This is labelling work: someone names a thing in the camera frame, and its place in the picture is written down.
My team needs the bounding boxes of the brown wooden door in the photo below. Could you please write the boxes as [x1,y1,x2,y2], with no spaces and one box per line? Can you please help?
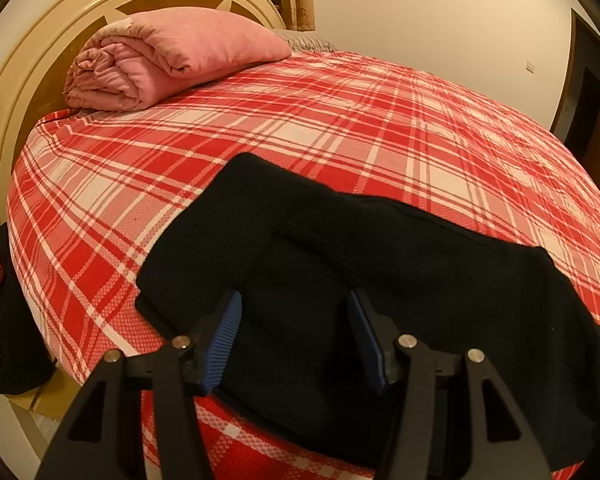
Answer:
[550,7,600,176]

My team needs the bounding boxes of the grey knitted cloth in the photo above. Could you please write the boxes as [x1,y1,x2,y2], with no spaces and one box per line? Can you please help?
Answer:
[272,29,338,53]

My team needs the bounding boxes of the cream wooden headboard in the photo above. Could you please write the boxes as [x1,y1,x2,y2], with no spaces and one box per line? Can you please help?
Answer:
[0,0,287,241]

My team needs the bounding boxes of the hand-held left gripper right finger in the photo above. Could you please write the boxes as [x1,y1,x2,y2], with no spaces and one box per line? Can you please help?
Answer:
[346,290,553,480]

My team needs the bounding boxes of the black pants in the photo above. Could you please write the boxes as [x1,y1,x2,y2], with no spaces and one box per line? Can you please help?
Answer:
[134,152,600,480]

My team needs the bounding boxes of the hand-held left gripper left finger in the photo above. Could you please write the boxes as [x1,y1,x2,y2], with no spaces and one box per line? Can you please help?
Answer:
[34,290,244,480]

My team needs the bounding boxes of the red plaid bed sheet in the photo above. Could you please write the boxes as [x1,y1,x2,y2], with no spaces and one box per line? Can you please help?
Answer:
[7,50,600,480]

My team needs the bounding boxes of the pink folded blanket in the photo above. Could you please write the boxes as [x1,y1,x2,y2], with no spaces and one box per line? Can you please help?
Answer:
[63,10,292,112]

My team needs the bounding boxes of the black cloth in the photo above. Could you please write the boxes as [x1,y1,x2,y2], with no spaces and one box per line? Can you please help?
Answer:
[0,222,56,396]

